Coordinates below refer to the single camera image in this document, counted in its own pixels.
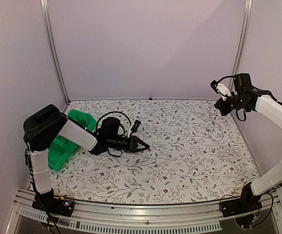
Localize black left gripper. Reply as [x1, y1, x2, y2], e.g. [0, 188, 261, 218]
[107, 136, 150, 153]

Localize blue cable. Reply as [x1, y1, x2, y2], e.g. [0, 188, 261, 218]
[205, 103, 226, 142]

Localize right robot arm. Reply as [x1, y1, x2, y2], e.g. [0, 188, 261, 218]
[210, 73, 282, 216]

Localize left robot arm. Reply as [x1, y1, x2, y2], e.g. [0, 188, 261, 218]
[23, 104, 150, 212]

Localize green plastic bin far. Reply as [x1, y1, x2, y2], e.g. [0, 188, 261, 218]
[67, 109, 96, 133]

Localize green plastic bin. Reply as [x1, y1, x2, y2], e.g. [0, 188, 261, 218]
[67, 109, 96, 133]
[51, 136, 79, 154]
[48, 145, 72, 172]

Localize green plastic bin middle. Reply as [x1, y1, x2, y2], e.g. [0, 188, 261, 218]
[51, 136, 79, 154]

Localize green plastic bin near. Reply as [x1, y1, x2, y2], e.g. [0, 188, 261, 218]
[48, 145, 72, 172]

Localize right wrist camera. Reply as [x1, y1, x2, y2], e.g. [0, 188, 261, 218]
[210, 80, 232, 101]

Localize aluminium front rail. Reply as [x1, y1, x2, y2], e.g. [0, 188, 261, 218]
[6, 189, 282, 234]

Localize aluminium frame rear bottom rail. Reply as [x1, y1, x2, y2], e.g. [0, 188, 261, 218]
[69, 97, 215, 103]

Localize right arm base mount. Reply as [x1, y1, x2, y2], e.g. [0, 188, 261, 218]
[219, 195, 262, 229]

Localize aluminium frame right rear post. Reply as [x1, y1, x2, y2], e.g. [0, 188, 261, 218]
[232, 0, 252, 75]

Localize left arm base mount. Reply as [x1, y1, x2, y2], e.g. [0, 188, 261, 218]
[32, 194, 75, 217]

